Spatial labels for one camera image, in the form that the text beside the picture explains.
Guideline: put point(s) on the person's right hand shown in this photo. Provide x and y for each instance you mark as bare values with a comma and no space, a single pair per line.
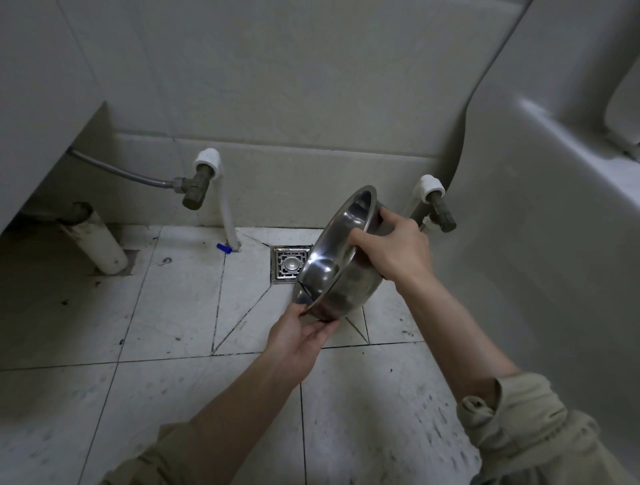
402,252

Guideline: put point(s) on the person's beige sleeve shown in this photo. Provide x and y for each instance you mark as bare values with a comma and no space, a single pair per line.
155,459
540,439

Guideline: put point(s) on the person's beige right sleeve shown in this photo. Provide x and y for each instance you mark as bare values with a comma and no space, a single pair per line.
540,439

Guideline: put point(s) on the stainless steel bowl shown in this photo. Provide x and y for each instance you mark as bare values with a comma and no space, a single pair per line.
345,285

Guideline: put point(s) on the person's left hand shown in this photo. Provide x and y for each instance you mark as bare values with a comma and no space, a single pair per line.
295,345

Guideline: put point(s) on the white vanity cabinet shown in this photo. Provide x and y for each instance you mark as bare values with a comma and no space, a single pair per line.
35,115

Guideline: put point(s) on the person's left forearm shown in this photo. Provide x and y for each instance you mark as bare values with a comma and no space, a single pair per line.
245,404

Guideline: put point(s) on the white toilet lid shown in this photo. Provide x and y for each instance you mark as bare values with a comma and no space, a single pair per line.
625,115

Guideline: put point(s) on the square metal floor drain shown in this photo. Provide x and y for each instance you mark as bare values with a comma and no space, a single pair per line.
286,262

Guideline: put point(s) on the person's beige left sleeve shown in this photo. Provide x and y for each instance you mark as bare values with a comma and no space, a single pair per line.
155,459

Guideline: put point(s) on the thick white drain pipe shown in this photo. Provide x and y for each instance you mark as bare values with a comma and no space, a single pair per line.
102,247

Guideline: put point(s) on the small blue plastic cap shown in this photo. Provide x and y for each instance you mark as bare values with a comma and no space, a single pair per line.
224,248

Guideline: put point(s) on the white toilet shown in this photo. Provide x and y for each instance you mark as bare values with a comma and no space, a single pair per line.
540,250

